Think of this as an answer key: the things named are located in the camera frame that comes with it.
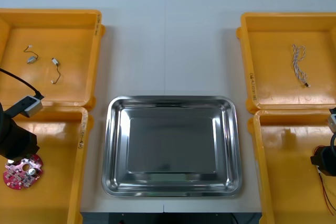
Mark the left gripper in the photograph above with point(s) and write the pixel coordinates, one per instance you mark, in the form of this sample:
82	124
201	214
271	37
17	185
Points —
15	140

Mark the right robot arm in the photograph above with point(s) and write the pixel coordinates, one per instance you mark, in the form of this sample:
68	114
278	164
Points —
333	121

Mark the yellow-orange plastic bin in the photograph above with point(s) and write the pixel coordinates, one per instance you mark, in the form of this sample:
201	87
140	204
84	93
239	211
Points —
57	182
288	182
73	51
275	51

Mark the small metal solenoid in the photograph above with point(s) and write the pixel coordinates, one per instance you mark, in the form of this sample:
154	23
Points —
55	61
31	60

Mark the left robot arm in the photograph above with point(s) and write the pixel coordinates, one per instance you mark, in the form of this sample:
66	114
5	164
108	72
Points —
27	106

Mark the round red circuit board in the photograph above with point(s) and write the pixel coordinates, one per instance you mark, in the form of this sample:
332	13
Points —
15	179

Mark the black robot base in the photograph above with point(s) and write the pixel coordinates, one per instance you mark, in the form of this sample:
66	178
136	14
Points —
183	218

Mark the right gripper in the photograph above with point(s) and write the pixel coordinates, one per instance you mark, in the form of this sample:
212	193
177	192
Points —
328	161

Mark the steel tray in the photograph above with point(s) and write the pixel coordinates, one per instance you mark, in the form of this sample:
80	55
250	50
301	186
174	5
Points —
170	142

